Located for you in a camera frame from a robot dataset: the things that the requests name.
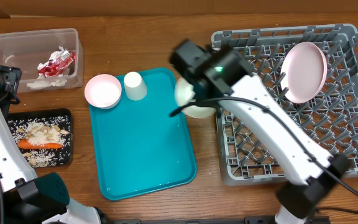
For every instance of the white napkin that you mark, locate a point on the white napkin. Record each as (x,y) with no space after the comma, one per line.
(43,82)

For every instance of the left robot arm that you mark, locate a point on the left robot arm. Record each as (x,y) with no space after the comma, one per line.
(25,197)

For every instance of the black waste tray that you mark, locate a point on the black waste tray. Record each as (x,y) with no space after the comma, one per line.
(57,143)

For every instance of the white paper cup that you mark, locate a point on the white paper cup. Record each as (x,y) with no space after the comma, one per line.
(135,86)

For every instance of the clear plastic bin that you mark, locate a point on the clear plastic bin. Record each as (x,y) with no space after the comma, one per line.
(25,50)

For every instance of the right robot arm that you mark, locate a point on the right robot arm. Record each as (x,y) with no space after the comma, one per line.
(228,79)

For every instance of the orange carrot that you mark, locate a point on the orange carrot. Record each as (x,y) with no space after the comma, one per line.
(25,144)

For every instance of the pink bowl with nuts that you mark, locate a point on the pink bowl with nuts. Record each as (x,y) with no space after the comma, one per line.
(103,91)

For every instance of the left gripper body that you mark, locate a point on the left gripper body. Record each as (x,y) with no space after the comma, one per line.
(7,81)

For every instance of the red snack wrapper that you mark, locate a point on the red snack wrapper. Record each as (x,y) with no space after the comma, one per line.
(58,62)

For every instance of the grey dishwasher rack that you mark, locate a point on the grey dishwasher rack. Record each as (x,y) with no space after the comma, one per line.
(330,118)

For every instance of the pile of rice and nuts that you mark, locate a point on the pile of rice and nuts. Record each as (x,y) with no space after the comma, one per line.
(42,137)

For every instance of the teal serving tray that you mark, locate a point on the teal serving tray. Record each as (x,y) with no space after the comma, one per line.
(139,147)

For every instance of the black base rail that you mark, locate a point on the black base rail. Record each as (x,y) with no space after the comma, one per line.
(246,220)

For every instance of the white bowl with rice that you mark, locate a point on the white bowl with rice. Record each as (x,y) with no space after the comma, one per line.
(184,94)

